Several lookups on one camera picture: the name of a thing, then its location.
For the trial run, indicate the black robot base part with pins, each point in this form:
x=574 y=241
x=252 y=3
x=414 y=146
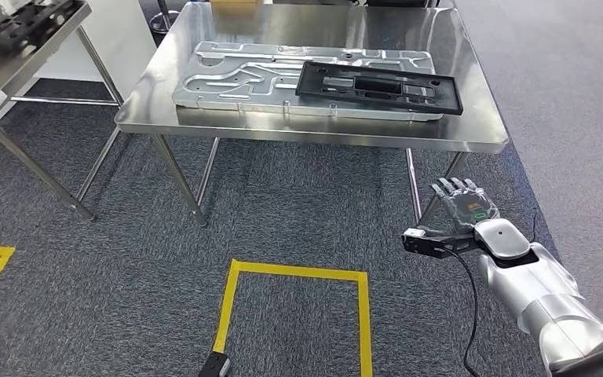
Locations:
x=214 y=365

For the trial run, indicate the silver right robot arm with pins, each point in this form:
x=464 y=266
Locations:
x=541 y=296

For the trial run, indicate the brown cardboard box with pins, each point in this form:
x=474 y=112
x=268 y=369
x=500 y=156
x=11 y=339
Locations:
x=233 y=2

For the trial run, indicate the aluminium machined plate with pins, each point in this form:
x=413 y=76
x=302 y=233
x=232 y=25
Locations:
x=218 y=78

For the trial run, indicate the stainless steel workbench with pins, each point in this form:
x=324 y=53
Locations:
x=306 y=21

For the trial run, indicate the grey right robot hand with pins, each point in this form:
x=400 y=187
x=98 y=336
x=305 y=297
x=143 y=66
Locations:
x=468 y=205

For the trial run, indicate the chrome stanchion base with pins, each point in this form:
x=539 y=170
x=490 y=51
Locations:
x=162 y=21

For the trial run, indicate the black plastic car part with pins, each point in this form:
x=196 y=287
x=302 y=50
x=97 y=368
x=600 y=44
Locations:
x=20 y=28
x=312 y=83

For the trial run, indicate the stainless steel table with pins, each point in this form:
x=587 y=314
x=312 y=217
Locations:
x=0 y=78

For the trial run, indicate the white cabinet panel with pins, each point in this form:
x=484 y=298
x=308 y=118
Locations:
x=119 y=36

